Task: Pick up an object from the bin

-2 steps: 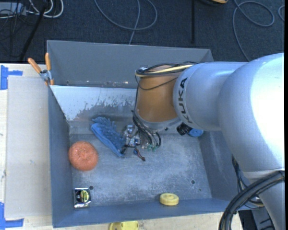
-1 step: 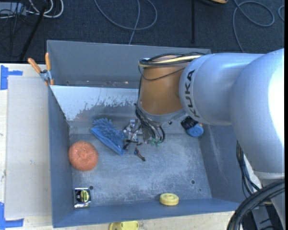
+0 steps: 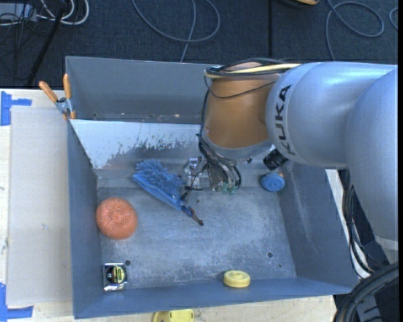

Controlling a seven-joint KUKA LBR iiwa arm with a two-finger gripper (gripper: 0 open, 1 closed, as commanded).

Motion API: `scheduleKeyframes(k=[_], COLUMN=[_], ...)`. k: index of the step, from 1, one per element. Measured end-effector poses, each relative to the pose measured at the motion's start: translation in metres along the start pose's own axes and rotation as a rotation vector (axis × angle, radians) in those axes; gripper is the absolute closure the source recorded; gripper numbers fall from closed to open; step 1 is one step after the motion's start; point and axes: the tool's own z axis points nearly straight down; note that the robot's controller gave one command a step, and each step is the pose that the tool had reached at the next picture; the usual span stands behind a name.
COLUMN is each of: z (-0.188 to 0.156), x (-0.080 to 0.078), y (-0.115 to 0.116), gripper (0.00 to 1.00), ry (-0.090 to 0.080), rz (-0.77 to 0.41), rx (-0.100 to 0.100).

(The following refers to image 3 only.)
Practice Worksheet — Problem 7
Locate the yellow flat plastic piece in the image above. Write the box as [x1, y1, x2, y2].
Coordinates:
[151, 309, 195, 322]

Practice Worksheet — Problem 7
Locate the yellow ring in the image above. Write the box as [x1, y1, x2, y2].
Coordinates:
[222, 270, 251, 289]

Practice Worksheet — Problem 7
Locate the pale flat board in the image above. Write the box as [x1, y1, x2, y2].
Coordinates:
[5, 107, 76, 307]

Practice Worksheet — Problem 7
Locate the blue ring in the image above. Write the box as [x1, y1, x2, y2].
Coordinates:
[259, 172, 286, 193]

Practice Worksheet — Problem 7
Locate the orange scouring ball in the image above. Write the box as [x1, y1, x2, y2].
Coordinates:
[95, 197, 139, 241]

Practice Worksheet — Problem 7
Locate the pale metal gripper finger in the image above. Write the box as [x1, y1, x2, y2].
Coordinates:
[185, 156, 204, 175]
[183, 174, 203, 191]

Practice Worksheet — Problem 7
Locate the chrome and yellow tape measure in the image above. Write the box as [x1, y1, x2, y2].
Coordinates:
[102, 262, 128, 292]

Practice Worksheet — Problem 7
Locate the grey metal bin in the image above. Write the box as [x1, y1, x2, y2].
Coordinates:
[64, 55, 361, 320]

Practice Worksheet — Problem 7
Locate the blue chenille duster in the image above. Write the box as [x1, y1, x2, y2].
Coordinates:
[132, 158, 205, 227]

